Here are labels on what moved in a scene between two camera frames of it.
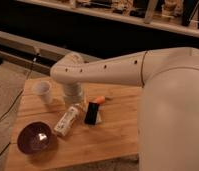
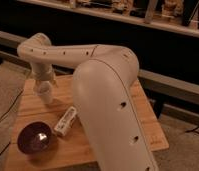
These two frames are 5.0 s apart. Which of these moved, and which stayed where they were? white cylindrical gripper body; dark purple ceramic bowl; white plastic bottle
Moved: white cylindrical gripper body
Stayed: dark purple ceramic bowl; white plastic bottle
